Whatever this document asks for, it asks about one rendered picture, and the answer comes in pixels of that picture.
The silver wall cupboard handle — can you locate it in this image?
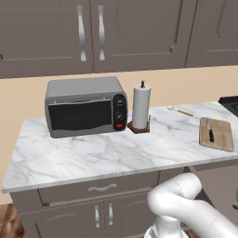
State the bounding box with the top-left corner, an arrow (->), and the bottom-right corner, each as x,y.
97,4 -> 106,61
75,4 -> 87,62

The grey toaster oven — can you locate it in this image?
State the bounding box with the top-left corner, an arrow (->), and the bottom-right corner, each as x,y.
45,76 -> 129,139

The wooden spoon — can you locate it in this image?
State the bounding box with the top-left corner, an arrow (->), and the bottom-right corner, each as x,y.
166,105 -> 194,117

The grey base cupboard door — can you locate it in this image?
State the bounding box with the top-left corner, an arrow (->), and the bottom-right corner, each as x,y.
103,189 -> 158,238
19,199 -> 105,238

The black handled knife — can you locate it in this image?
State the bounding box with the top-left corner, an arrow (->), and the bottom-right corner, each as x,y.
206,120 -> 216,143

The white paper towel roll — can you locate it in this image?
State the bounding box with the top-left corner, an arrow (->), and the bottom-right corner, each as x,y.
132,83 -> 152,130

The black hob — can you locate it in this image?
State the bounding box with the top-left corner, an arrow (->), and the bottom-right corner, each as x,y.
218,95 -> 238,118

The grey drawer front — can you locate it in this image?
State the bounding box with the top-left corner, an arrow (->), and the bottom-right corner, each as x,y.
37,171 -> 160,207

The grey wall cupboard door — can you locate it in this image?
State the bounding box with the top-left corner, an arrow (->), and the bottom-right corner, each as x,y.
89,0 -> 199,74
185,0 -> 238,69
0,0 -> 94,80

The brown paper towel holder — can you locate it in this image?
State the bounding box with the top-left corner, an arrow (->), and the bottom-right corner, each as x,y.
126,79 -> 152,135

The silver drawer handle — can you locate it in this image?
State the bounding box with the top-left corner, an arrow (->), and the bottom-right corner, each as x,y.
87,183 -> 118,192

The wooden cutting board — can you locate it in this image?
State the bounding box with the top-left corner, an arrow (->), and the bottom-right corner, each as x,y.
198,116 -> 235,152

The silver base cupboard handle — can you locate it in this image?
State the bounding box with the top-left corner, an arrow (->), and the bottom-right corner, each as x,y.
107,202 -> 114,226
94,205 -> 101,229

